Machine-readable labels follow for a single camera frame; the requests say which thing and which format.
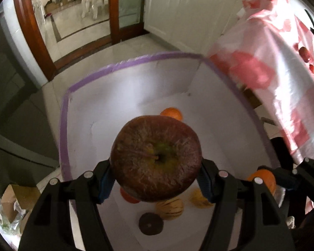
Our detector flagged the streaked dark red apple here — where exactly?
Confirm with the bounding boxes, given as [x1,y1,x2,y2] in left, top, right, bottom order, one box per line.
[110,115,202,202]

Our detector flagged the cardboard box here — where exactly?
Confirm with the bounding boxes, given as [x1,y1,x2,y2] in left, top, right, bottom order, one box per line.
[0,184,41,234]

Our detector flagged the clear plastic bag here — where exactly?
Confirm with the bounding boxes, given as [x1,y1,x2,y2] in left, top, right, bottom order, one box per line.
[0,204,19,241]

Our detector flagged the red white checked tablecloth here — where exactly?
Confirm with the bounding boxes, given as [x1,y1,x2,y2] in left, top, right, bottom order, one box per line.
[209,0,314,215]

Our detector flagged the white kitchen cabinet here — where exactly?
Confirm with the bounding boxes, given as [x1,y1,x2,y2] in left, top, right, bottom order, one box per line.
[144,0,254,54]

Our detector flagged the wooden framed glass door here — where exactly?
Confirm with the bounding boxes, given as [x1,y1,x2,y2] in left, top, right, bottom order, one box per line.
[13,0,148,81]

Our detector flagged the yellow round fruit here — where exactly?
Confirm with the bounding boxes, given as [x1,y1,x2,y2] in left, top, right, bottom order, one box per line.
[190,188,215,208]

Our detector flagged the dark grey cabinet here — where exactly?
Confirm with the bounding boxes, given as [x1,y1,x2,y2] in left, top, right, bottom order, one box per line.
[0,18,60,202]

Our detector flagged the large red tomato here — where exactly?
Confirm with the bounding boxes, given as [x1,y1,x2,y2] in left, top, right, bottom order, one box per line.
[120,187,142,204]

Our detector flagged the small orange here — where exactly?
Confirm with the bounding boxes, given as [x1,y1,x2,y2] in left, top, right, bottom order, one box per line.
[246,169,277,195]
[160,107,183,122]

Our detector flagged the yellow striped pepino melon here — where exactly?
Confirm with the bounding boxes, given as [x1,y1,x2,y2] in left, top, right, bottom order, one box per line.
[156,198,184,218]

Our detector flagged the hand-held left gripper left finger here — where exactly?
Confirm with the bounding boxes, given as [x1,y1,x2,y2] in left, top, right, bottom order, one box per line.
[18,159,116,251]

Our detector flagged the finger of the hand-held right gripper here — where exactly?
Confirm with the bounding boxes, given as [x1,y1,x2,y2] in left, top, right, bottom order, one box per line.
[257,158,314,199]

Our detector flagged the white box with purple edge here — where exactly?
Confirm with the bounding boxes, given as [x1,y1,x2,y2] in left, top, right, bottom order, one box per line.
[58,52,280,251]

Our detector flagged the dark red smooth apple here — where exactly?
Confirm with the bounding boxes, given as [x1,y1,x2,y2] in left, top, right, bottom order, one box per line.
[298,46,311,63]

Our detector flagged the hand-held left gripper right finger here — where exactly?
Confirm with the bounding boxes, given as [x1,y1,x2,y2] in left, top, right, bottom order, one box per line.
[197,159,296,251]

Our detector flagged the dark brown round fruit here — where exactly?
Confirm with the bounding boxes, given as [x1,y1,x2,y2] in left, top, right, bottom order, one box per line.
[139,213,164,236]

